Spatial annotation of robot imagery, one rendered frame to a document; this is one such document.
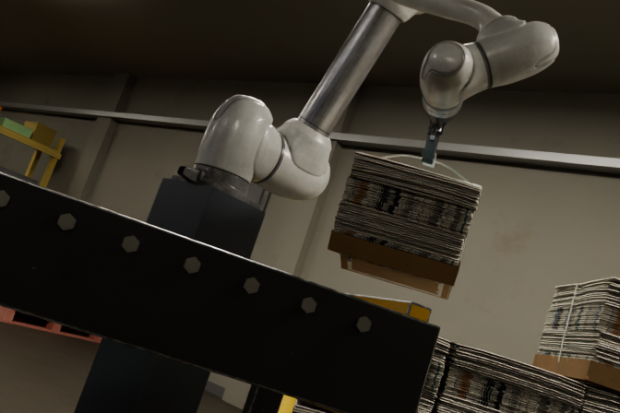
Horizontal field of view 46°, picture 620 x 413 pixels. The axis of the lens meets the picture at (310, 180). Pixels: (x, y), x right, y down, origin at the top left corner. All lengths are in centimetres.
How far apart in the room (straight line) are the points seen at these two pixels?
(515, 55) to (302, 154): 68
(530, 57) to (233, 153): 76
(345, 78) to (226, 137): 37
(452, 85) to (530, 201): 384
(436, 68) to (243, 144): 60
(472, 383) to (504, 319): 347
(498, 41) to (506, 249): 378
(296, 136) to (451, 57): 63
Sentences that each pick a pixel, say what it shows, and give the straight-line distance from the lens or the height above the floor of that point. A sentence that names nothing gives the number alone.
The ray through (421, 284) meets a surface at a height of 94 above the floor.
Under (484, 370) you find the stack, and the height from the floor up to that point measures 79.
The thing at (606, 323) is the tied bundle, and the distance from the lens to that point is 174.
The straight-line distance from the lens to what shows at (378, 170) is 160.
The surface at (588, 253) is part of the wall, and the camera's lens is 504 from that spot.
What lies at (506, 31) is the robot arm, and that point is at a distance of 156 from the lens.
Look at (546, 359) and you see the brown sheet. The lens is 197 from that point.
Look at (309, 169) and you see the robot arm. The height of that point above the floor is 116.
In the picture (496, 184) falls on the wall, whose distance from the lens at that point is 543.
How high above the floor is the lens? 75
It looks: 11 degrees up
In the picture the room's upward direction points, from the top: 19 degrees clockwise
